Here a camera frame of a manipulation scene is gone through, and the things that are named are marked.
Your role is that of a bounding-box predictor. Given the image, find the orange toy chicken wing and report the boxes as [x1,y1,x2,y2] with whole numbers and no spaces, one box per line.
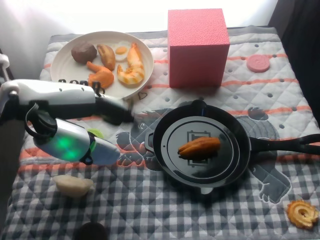
[86,61,115,89]

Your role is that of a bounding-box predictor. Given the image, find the brown toy bread roll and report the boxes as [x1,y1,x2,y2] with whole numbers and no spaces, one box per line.
[96,43,117,71]

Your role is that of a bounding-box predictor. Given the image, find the green round disc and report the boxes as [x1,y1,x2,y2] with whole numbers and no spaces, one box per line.
[87,127,104,138]

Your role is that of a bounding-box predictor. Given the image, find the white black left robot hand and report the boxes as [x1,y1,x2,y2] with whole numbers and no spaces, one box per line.
[17,79,135,166]

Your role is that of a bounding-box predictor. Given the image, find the red cube box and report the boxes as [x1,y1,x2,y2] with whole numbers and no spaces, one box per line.
[167,8,231,89]

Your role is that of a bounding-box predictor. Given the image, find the pink round disc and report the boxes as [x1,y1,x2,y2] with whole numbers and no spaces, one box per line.
[246,54,271,74]

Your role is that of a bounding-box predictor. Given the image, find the orange toy shrimp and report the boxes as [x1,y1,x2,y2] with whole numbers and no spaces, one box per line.
[116,42,146,87]

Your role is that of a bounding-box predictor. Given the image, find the black frying pan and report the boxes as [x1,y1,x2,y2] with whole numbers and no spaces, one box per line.
[144,99,320,195]

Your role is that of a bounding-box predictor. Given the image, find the grey quilt with bear print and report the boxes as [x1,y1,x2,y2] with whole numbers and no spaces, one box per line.
[0,26,320,240]

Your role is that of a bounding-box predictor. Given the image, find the brown toy meat patty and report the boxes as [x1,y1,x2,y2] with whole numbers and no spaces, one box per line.
[70,41,98,63]

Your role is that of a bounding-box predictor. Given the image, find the toy fried egg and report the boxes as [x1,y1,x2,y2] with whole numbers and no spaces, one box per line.
[109,41,131,63]

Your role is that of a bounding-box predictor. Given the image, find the dark brown round object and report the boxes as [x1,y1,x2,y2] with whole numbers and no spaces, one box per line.
[78,221,108,240]

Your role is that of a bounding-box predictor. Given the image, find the cream round plate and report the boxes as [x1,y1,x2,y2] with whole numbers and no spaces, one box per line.
[49,30,155,100]

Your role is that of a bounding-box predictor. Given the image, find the orange toy sweet potato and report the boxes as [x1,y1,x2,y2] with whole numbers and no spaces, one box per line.
[177,136,222,159]

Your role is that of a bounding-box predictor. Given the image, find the white toy dumpling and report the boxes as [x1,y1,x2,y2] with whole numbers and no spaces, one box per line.
[52,174,95,198]

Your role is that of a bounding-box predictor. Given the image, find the yellow swirl cookie toy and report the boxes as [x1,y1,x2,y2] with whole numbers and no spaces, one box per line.
[286,199,320,229]

